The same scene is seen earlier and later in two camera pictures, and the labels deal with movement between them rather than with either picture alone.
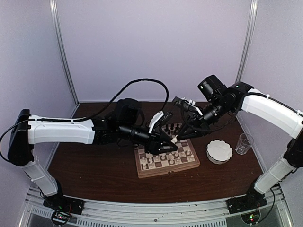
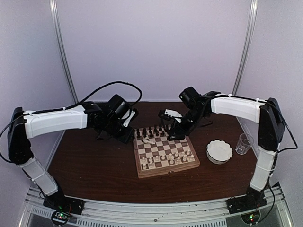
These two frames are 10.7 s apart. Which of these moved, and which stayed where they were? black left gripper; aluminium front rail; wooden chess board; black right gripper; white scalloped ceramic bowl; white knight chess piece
Moved: black right gripper; black left gripper
Stayed: white knight chess piece; white scalloped ceramic bowl; aluminium front rail; wooden chess board
